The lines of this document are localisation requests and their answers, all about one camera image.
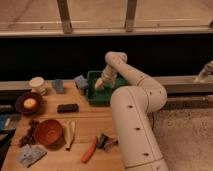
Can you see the blue grey cloth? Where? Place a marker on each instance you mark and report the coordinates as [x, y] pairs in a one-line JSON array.
[[30, 155]]

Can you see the black rectangular block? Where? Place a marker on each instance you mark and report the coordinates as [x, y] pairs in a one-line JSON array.
[[64, 108]]

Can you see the white plastic cup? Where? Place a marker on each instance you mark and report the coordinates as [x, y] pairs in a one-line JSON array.
[[38, 85]]

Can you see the yellow round fruit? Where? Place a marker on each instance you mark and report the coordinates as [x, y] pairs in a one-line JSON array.
[[30, 103]]

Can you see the blue grey box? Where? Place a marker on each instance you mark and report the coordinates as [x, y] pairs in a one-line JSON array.
[[81, 82]]

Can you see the dark bowl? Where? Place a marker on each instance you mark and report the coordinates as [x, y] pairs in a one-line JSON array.
[[19, 105]]

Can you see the green plastic bin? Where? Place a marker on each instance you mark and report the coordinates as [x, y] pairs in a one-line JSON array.
[[101, 97]]

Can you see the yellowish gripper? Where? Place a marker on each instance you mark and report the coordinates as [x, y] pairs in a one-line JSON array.
[[99, 84]]

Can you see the bunch of dark grapes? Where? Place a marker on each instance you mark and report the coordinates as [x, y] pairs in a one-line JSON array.
[[28, 138]]

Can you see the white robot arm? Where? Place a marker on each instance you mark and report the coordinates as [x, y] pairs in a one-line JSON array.
[[130, 106]]

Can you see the orange bowl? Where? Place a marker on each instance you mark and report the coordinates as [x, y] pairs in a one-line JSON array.
[[48, 132]]

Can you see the orange carrot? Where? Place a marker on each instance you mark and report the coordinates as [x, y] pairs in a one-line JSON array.
[[89, 152]]

